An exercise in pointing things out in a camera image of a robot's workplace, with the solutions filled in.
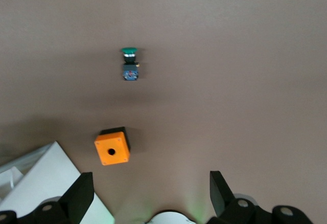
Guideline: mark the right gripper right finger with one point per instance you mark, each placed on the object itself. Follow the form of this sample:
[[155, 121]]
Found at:
[[224, 206]]

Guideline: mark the orange box with black base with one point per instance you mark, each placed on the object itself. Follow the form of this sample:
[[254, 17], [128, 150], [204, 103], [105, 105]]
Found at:
[[104, 142]]

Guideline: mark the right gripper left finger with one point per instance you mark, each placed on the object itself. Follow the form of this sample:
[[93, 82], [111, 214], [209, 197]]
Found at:
[[74, 201]]

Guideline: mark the white plastic drawer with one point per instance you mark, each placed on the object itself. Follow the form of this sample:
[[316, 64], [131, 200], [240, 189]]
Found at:
[[10, 183]]

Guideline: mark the green push button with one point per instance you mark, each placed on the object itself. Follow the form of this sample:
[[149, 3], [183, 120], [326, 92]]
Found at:
[[130, 71]]

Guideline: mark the white drawer cabinet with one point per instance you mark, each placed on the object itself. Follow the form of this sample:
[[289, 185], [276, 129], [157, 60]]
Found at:
[[51, 180]]

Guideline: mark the brown table cover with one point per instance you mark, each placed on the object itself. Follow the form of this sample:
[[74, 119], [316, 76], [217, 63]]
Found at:
[[204, 80]]

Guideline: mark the white Franka right arm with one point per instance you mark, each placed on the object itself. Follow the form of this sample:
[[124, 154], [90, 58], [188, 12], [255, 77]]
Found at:
[[168, 217]]

